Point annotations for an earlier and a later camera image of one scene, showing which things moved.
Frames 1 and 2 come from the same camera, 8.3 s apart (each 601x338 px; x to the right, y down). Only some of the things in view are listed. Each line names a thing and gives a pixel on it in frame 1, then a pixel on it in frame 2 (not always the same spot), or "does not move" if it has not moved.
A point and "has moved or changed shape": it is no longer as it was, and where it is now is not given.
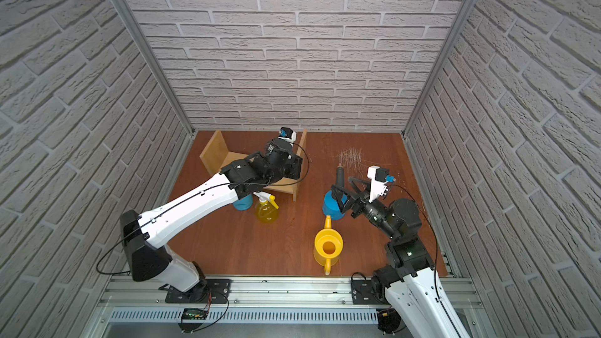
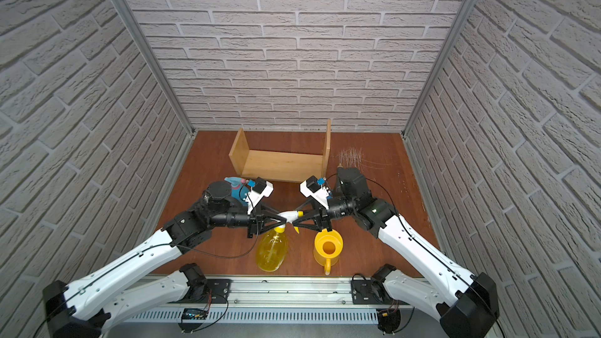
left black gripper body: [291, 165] -> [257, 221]
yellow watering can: [328, 246] does not move
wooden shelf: [215, 154] -> [280, 167]
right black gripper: [358, 203] -> [318, 221]
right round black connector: [388, 321] does not move
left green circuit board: [194, 314] does not move
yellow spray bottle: [266, 208] has moved or changed shape
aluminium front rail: [126, 290] does not move
